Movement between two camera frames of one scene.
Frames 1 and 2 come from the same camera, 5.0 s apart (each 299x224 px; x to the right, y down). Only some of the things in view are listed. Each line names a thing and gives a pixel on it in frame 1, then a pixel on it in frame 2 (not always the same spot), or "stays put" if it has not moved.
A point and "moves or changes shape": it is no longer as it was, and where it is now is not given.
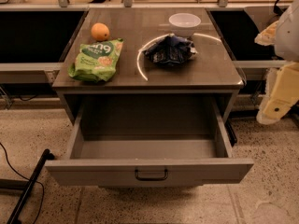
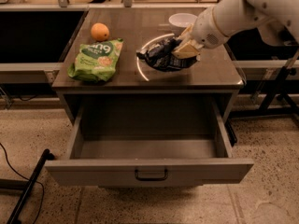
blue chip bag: (171, 49) moves or changes shape
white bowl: (184, 24) stays put
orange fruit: (100, 32) stays put
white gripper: (288, 36) -> (206, 30)
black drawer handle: (136, 175) stays put
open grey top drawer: (149, 140) stays put
